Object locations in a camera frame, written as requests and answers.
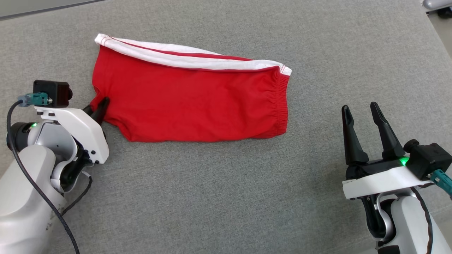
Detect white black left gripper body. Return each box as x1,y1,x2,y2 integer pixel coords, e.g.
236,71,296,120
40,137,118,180
35,106,110,165

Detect red shorts with white waistband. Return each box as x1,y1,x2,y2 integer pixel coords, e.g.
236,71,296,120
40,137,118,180
90,34,293,143

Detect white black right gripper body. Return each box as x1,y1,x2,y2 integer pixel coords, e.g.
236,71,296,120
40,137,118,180
342,157,433,200

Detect grey chair base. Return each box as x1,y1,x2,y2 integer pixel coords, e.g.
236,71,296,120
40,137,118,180
422,0,452,19

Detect black cable with teal plug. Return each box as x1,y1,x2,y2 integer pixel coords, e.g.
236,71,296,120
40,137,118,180
431,169,452,195
6,92,81,254

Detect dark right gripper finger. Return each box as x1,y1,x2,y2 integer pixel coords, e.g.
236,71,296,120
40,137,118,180
370,102,407,160
341,105,370,167

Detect thin black cable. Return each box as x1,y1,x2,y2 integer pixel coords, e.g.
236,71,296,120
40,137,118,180
411,186,433,254
62,172,93,216

